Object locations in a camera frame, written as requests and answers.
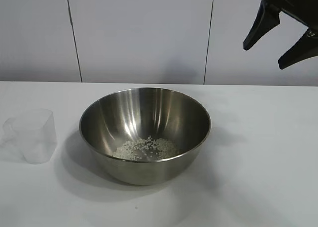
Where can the stainless steel mixing bowl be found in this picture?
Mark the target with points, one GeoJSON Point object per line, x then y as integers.
{"type": "Point", "coordinates": [139, 122]}

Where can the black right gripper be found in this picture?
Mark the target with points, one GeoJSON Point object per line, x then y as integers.
{"type": "Point", "coordinates": [298, 3]}

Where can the clear plastic measuring cup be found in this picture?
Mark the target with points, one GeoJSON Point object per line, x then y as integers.
{"type": "Point", "coordinates": [37, 140]}

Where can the white uncooked rice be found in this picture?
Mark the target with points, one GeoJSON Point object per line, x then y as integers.
{"type": "Point", "coordinates": [149, 148]}

